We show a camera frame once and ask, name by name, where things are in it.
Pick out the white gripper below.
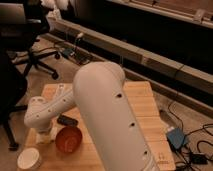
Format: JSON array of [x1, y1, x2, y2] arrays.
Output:
[[36, 125, 58, 138]]

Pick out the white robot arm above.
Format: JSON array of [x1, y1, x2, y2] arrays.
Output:
[[24, 62, 160, 171]]

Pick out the black rectangular device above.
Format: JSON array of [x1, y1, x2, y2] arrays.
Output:
[[57, 115, 78, 126]]

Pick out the white paper cup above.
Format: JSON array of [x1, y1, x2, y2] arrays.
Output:
[[17, 147, 42, 171]]

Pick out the white plastic bottle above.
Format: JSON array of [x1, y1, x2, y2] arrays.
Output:
[[53, 83, 66, 99]]

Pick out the dark chair at left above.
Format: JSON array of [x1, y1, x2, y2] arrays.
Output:
[[0, 49, 28, 151]]

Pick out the power strip on floor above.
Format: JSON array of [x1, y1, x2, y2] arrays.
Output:
[[61, 48, 90, 65]]

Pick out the black office chair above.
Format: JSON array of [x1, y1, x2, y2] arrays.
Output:
[[0, 0, 60, 80]]

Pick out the blue box on floor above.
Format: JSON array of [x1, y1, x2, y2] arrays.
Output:
[[166, 128, 189, 150]]

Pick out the black floor cables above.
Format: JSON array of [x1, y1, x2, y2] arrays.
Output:
[[159, 99, 213, 171]]

